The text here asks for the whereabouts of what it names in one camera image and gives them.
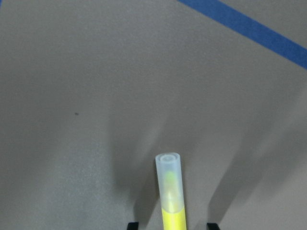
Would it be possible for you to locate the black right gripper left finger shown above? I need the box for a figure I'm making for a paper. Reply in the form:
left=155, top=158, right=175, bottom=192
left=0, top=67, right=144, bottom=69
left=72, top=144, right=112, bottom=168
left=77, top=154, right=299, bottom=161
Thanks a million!
left=127, top=222, right=139, bottom=230

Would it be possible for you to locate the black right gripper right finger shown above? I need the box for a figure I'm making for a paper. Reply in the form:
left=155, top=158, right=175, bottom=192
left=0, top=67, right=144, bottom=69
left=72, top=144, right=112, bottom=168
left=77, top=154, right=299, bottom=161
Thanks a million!
left=207, top=223, right=220, bottom=230

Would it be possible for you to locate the yellow marker pen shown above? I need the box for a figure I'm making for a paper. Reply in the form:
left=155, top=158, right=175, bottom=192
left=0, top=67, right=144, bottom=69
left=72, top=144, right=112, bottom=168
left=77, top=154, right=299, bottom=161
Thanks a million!
left=155, top=152, right=187, bottom=230

